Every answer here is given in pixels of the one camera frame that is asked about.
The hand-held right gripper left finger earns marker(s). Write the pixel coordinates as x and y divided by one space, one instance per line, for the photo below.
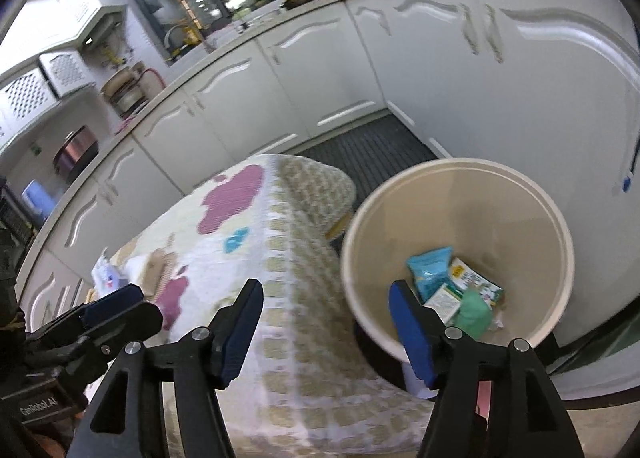
240 338

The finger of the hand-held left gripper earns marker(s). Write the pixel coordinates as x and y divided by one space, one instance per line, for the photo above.
115 303
135 325

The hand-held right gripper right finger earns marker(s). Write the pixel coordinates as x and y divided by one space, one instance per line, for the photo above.
412 333

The white printed wrapper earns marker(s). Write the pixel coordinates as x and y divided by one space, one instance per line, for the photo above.
107 275

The small white green box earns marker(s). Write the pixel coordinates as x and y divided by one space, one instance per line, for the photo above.
442 300

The blue snack packet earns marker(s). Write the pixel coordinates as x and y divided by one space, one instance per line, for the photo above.
430 270

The white green printed packet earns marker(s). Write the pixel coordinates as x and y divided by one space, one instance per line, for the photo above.
475 280

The beige plastic bin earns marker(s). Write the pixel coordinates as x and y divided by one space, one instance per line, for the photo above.
475 218

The printed patchwork blanket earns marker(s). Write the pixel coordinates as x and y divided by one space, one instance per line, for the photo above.
300 338

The black box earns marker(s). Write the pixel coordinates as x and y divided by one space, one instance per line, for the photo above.
15 220

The blue container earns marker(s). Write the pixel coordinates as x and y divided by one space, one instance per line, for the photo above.
37 198

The dark rice cooker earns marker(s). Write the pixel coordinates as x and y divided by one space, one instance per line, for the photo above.
75 153

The dark ribbed floor mat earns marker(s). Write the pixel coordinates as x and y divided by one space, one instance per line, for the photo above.
370 153

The stacked clay pots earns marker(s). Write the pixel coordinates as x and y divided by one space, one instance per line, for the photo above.
125 90

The yellow gas pipe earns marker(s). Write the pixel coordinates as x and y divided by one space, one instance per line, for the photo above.
112 57

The white kitchen base cabinets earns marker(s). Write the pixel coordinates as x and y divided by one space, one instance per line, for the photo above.
320 88

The white lattice wall cabinet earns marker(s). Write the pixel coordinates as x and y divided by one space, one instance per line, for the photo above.
30 93

